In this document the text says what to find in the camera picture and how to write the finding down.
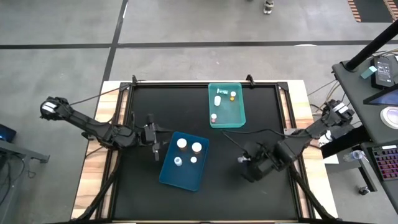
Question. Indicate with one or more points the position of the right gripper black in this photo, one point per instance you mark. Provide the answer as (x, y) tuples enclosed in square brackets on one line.
[(262, 161)]

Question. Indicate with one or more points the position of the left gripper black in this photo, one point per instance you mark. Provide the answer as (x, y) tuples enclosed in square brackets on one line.
[(150, 135)]

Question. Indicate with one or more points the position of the amber bottle large white cap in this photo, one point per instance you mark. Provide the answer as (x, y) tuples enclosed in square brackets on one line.
[(196, 147), (182, 143)]

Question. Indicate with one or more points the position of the small pale blue bottle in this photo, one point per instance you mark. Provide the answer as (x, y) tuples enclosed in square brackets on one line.
[(178, 161)]

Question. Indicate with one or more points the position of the small white cap bottle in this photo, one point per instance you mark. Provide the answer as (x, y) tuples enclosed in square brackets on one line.
[(193, 160)]

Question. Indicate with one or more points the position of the clear bottle pink pills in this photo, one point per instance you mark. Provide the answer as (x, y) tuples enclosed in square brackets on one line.
[(214, 117)]

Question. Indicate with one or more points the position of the opaque white medicine bottle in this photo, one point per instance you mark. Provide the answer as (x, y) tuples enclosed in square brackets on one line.
[(217, 100)]

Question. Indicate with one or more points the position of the yellow pill bottle white cap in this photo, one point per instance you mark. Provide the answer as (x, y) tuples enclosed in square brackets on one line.
[(233, 95)]

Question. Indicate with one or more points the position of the clear bottle blue label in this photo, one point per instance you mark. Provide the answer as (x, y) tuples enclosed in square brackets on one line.
[(222, 91)]

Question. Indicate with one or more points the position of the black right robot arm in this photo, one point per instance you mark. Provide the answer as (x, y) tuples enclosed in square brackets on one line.
[(298, 141)]

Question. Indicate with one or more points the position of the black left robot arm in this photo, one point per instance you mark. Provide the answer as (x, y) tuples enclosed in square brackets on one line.
[(93, 126)]

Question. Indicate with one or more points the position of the blue plastic bin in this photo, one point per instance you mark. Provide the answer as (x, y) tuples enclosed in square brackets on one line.
[(183, 177)]

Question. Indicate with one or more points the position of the teal plastic bin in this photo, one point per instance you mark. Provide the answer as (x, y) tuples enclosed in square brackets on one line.
[(230, 119)]

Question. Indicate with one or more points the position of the clear plastic water bottle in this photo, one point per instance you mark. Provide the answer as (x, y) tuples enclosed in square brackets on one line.
[(354, 155)]

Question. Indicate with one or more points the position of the black chair caster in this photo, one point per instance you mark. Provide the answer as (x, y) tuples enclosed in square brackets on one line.
[(364, 190)]

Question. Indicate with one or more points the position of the dark grey desk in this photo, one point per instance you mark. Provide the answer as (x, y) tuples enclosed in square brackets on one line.
[(351, 93)]

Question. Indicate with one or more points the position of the black computer keyboard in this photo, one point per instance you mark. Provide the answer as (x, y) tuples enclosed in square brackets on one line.
[(387, 163)]

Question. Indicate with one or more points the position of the grey side desk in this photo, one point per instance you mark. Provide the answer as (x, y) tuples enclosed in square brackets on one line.
[(18, 151)]

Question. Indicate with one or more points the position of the white round disc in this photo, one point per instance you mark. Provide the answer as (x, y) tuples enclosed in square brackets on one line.
[(390, 117)]

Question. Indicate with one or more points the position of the blue lit screen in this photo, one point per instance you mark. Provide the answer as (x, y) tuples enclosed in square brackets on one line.
[(384, 98)]

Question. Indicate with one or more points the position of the dark blue lit device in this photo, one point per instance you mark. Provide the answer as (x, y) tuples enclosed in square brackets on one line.
[(7, 133)]

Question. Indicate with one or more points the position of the black flat device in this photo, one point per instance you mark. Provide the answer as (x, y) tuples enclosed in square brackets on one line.
[(384, 71)]

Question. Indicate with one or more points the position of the black pole stand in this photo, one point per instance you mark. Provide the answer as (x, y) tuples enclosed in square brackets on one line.
[(370, 46)]

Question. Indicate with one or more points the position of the black mat orange stripes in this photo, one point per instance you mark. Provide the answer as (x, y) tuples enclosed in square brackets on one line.
[(373, 9)]

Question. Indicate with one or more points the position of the grey metal angle bracket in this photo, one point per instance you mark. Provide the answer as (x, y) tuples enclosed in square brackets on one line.
[(289, 132)]

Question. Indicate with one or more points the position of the black frame clamp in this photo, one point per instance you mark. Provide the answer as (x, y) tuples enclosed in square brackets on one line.
[(250, 80), (134, 80)]

